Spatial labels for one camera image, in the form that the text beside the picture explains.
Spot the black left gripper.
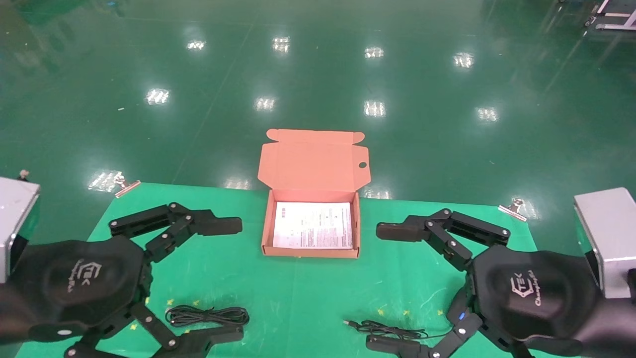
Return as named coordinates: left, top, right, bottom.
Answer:
left=0, top=236, right=245, bottom=358

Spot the green table cloth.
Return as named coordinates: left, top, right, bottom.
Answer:
left=15, top=181, right=582, bottom=358

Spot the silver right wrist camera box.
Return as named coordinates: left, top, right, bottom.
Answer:
left=573, top=187, right=636, bottom=300

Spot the open orange cardboard box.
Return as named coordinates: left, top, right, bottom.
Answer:
left=257, top=128, right=372, bottom=259

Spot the black wired computer mouse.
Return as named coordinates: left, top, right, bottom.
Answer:
left=344, top=292, right=473, bottom=342

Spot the white metal rack frame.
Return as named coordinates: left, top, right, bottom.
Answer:
left=585, top=0, right=636, bottom=31

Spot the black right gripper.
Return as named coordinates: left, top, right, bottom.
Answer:
left=466, top=244, right=636, bottom=358

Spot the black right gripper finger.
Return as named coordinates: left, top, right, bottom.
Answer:
left=376, top=208, right=511, bottom=272
left=366, top=314, right=536, bottom=358

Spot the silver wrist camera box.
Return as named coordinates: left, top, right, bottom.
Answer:
left=573, top=187, right=636, bottom=300
left=0, top=170, right=41, bottom=285

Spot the black data cable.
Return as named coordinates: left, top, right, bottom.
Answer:
left=165, top=305, right=249, bottom=328

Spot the white printed instruction leaflet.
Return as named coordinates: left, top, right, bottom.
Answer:
left=272, top=201, right=354, bottom=250

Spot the metal binder clip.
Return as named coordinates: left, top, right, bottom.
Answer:
left=498, top=198, right=528, bottom=222
left=115, top=174, right=142, bottom=198

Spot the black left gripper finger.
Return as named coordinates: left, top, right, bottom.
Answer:
left=109, top=202, right=243, bottom=264

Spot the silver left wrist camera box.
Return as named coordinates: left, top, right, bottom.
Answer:
left=0, top=170, right=41, bottom=285

